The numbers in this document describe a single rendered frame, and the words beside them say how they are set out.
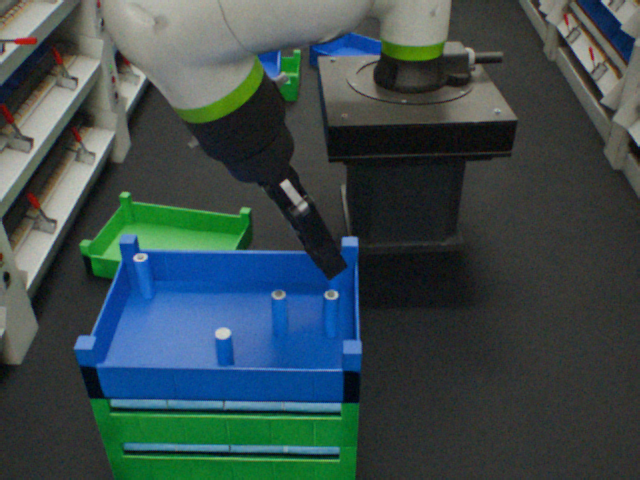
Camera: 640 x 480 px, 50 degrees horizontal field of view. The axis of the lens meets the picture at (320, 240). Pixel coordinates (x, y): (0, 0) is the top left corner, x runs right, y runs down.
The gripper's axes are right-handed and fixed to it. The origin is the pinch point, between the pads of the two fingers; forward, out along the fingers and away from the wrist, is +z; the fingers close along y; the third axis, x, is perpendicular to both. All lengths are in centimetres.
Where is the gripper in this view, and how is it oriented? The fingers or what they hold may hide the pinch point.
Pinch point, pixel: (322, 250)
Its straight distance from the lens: 82.5
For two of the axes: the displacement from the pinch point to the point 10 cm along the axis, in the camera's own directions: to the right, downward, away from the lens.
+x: -8.0, 6.0, -0.9
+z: 3.7, 6.0, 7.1
